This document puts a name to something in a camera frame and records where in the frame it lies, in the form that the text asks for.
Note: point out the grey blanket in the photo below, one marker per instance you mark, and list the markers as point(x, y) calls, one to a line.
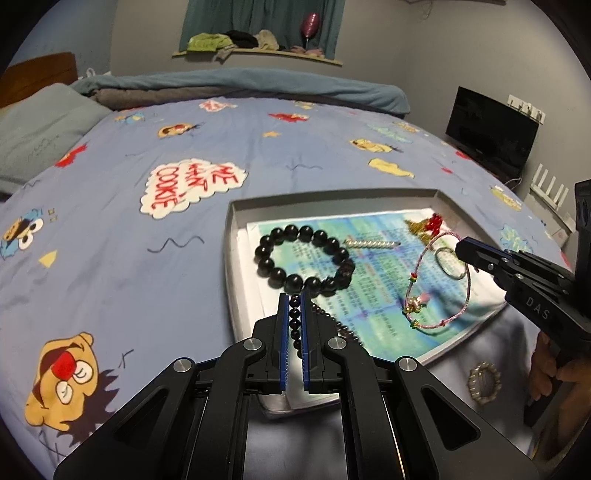
point(138, 99)

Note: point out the silver bangle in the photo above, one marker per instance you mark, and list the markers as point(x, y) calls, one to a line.
point(455, 277)

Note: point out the pink cloth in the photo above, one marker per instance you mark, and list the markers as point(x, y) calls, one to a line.
point(309, 51)

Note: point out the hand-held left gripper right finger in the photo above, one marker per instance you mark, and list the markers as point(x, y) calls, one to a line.
point(307, 350)

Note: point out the white wall hook rack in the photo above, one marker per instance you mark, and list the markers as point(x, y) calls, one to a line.
point(528, 108)

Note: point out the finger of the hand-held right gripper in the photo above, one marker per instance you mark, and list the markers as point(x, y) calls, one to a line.
point(478, 256)

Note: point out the blue blanket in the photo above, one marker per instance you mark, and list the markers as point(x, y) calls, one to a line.
point(277, 87)

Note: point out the grey cardboard box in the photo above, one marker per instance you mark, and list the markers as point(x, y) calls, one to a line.
point(235, 277)

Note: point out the beige cloth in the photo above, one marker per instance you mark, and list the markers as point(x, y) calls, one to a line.
point(268, 40)

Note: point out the grey cloth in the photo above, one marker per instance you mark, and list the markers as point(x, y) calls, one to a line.
point(222, 54)

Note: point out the printed paper sheet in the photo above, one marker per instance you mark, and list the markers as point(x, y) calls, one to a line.
point(369, 295)

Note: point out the wooden headboard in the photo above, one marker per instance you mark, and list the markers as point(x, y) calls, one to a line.
point(41, 74)

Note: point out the green cloth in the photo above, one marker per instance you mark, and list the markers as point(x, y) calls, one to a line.
point(205, 42)

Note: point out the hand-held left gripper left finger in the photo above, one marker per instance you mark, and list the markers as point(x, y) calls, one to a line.
point(282, 344)

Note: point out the teal curtain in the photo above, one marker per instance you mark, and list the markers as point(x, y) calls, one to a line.
point(258, 16)

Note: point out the pearl bar hair clip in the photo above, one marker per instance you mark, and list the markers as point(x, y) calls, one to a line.
point(369, 243)

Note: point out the grey-green pillow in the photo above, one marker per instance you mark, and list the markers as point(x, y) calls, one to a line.
point(41, 134)

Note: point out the pink balloon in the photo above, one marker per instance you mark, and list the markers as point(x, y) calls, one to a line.
point(310, 23)

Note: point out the blue cartoon bed sheet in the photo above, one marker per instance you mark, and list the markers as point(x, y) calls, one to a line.
point(115, 230)

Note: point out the black television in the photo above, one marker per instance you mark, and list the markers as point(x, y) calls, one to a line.
point(491, 129)

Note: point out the person's right hand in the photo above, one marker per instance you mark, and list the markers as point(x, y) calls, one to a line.
point(542, 369)

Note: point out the black cloth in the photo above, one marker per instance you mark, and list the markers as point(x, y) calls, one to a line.
point(242, 39)

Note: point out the white router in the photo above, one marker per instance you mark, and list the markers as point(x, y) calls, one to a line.
point(549, 191)

